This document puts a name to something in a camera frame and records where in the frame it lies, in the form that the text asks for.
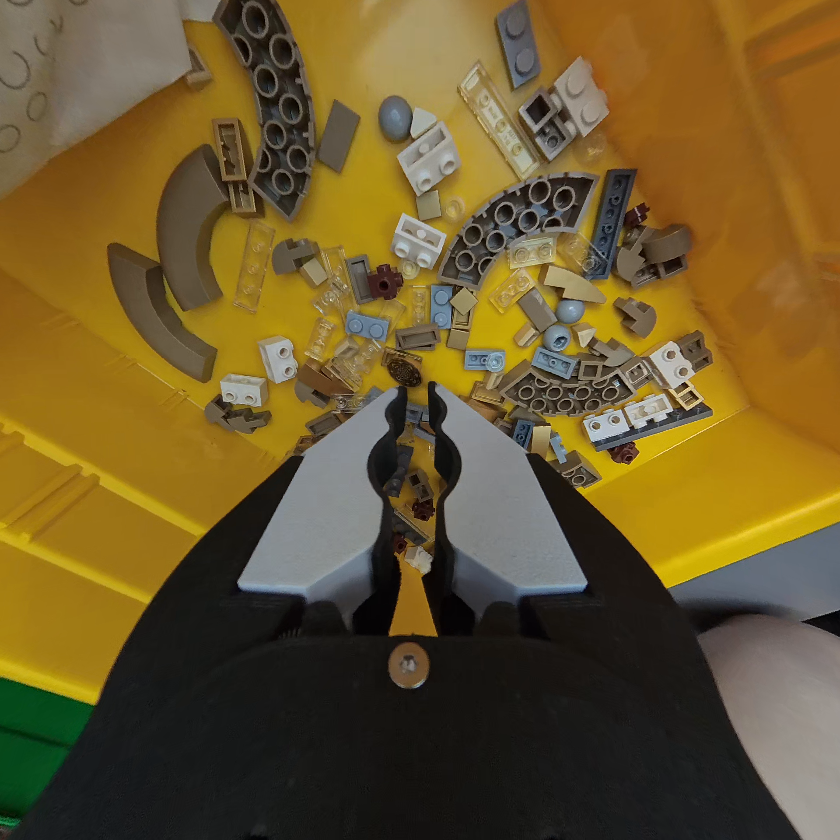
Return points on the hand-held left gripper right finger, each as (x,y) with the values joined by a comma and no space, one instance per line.
(512,525)

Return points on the white paper bag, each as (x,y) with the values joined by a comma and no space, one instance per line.
(79,79)

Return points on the person's right forearm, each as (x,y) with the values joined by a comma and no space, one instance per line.
(774,722)

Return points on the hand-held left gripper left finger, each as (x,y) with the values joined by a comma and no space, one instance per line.
(315,525)

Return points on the pile of lego pieces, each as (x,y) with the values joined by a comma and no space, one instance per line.
(518,223)

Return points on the yellow plastic bin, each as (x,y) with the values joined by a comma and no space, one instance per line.
(98,459)

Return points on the green plastic bin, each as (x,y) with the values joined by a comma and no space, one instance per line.
(33,735)

